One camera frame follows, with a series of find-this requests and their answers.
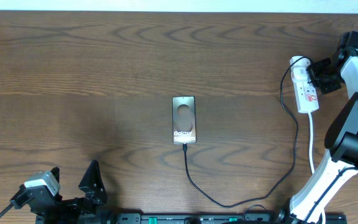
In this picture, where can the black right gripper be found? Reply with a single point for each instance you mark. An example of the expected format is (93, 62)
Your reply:
(313, 69)

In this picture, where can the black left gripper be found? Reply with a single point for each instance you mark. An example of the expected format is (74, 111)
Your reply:
(89, 208)

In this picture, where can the Galaxy S25 Ultra smartphone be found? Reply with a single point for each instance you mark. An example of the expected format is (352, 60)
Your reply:
(183, 120)

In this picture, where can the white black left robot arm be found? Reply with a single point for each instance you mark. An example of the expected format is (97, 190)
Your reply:
(103, 216)

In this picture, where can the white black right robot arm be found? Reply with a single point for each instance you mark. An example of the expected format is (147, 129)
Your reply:
(340, 160)

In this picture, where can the white USB charger adapter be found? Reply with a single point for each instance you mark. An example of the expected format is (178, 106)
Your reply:
(299, 66)

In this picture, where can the white power strip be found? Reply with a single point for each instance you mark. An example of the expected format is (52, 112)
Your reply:
(306, 97)

